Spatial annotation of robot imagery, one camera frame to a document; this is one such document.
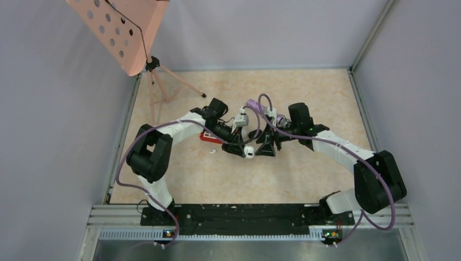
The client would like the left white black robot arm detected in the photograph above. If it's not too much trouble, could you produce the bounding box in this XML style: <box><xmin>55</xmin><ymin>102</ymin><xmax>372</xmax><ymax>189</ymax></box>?
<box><xmin>126</xmin><ymin>98</ymin><xmax>255</xmax><ymax>225</ymax></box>

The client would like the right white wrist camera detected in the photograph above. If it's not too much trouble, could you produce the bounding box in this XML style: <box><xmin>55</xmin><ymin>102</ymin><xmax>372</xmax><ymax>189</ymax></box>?
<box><xmin>263</xmin><ymin>107</ymin><xmax>278</xmax><ymax>126</ymax></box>

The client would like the purple glitter microphone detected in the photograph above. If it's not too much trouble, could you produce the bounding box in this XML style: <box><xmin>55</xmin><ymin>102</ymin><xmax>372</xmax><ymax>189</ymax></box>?
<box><xmin>246</xmin><ymin>99</ymin><xmax>289</xmax><ymax>127</ymax></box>

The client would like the white square earbud case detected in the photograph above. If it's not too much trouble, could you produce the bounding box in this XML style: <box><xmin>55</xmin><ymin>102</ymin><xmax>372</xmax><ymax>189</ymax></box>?
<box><xmin>244</xmin><ymin>145</ymin><xmax>255</xmax><ymax>159</ymax></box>

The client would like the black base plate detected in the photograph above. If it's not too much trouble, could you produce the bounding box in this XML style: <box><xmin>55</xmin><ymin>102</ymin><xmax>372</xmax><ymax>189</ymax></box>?
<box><xmin>140</xmin><ymin>204</ymin><xmax>355</xmax><ymax>236</ymax></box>

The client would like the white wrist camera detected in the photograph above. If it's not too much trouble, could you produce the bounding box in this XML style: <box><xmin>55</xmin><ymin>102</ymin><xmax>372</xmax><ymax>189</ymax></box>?
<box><xmin>233</xmin><ymin>113</ymin><xmax>249</xmax><ymax>128</ymax></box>
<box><xmin>263</xmin><ymin>107</ymin><xmax>278</xmax><ymax>126</ymax></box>

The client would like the pink perforated music stand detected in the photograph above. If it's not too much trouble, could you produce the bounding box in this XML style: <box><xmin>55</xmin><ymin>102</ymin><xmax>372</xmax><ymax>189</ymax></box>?
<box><xmin>67</xmin><ymin>0</ymin><xmax>206</xmax><ymax>123</ymax></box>

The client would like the aluminium front rail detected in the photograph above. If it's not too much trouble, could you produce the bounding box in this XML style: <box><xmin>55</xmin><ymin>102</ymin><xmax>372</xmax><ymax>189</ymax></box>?
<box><xmin>79</xmin><ymin>203</ymin><xmax>426</xmax><ymax>260</ymax></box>

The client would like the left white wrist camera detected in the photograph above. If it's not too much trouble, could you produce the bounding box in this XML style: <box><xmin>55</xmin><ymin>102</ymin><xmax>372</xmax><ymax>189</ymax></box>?
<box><xmin>233</xmin><ymin>113</ymin><xmax>249</xmax><ymax>128</ymax></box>

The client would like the red grid box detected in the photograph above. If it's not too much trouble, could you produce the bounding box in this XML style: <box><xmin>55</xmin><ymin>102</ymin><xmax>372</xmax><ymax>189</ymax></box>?
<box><xmin>200</xmin><ymin>131</ymin><xmax>221</xmax><ymax>144</ymax></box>

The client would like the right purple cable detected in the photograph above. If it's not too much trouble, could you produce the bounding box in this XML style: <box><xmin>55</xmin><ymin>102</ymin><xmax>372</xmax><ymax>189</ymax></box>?
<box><xmin>257</xmin><ymin>94</ymin><xmax>396</xmax><ymax>247</ymax></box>

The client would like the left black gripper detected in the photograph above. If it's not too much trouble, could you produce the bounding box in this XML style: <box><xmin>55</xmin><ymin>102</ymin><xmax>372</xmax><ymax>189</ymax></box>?
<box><xmin>207</xmin><ymin>121</ymin><xmax>246</xmax><ymax>158</ymax></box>

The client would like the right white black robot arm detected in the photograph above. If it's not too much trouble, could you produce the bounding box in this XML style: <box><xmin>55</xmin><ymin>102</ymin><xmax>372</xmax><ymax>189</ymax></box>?
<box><xmin>256</xmin><ymin>102</ymin><xmax>407</xmax><ymax>224</ymax></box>

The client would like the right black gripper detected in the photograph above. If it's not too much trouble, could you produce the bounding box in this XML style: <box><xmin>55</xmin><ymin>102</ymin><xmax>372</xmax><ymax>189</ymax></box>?
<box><xmin>255</xmin><ymin>119</ymin><xmax>300</xmax><ymax>157</ymax></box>

